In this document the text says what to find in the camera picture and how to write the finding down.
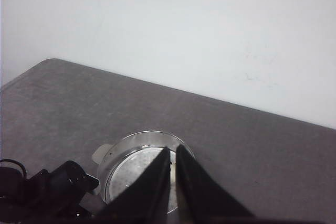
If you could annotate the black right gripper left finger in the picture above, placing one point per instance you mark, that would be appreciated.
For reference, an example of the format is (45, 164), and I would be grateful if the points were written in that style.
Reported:
(145, 200)

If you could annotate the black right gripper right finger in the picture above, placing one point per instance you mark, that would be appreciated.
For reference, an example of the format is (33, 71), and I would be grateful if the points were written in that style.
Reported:
(201, 199)

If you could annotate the stainless steel steamer pot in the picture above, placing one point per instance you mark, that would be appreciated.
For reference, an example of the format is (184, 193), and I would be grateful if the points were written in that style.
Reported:
(121, 164)

